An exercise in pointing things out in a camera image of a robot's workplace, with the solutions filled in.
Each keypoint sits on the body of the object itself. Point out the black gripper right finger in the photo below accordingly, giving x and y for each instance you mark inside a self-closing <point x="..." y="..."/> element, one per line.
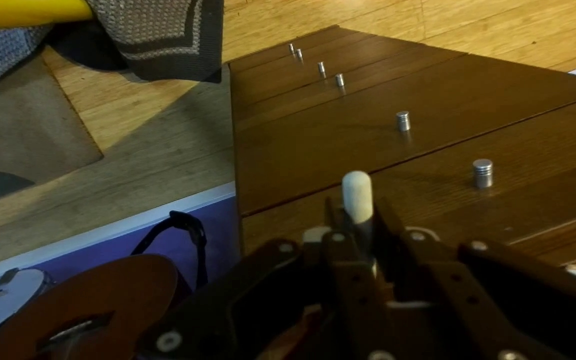
<point x="500" y="307"/>

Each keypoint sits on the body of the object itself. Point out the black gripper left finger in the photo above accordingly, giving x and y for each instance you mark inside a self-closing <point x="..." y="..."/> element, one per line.
<point x="268" y="307"/>

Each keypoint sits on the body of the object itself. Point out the long wooden spoon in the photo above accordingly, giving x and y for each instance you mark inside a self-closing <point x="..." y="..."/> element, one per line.
<point x="358" y="192"/>

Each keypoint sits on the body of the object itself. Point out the small metal drawer knob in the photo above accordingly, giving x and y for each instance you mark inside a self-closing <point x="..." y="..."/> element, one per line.
<point x="300" y="53"/>
<point x="402" y="120"/>
<point x="340" y="80"/>
<point x="293" y="49"/>
<point x="322" y="68"/>
<point x="483" y="173"/>

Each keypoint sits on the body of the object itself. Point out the brown wooden cabinet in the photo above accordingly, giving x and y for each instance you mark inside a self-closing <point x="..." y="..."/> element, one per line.
<point x="448" y="87"/>

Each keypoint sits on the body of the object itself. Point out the grey rug with dark border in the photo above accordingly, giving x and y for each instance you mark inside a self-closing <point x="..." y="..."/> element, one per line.
<point x="160" y="32"/>

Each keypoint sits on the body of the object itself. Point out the tan floor mat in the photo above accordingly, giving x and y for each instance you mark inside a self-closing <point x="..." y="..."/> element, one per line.
<point x="21" y="126"/>

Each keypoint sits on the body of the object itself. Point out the yellow pole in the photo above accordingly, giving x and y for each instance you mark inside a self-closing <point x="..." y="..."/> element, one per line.
<point x="21" y="13"/>

